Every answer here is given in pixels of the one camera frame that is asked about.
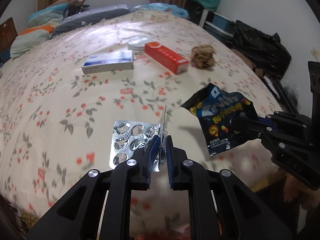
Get black candy bag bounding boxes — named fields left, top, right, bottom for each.
left=181, top=83, right=258, bottom=156

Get silver pill blister pack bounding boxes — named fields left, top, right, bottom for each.
left=109, top=107, right=168, bottom=172

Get right hand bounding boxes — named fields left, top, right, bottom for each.
left=283, top=174, right=319, bottom=210

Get black plastic bag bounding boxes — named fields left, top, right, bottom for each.
left=233, top=20, right=291, bottom=79

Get crumpled brown paper ball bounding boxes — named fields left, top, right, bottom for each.
left=191, top=44, right=216, bottom=69

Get red carton box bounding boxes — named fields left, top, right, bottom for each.
left=144, top=42, right=189, bottom=75

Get floral bed sheet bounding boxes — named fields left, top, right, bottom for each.
left=1, top=11, right=280, bottom=237

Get white plastic lid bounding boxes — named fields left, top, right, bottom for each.
left=127, top=36, right=154, bottom=52

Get white blue medicine box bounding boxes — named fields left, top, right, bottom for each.
left=82, top=50, right=133, bottom=74

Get grey blue pillow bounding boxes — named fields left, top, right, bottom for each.
left=52, top=4, right=133, bottom=37

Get light green folded blanket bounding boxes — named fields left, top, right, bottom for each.
left=10, top=25, right=55, bottom=59

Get wooden headboard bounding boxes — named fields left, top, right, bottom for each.
left=0, top=17, right=18, bottom=52

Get teal folded quilt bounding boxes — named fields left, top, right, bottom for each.
left=27, top=3, right=68, bottom=28

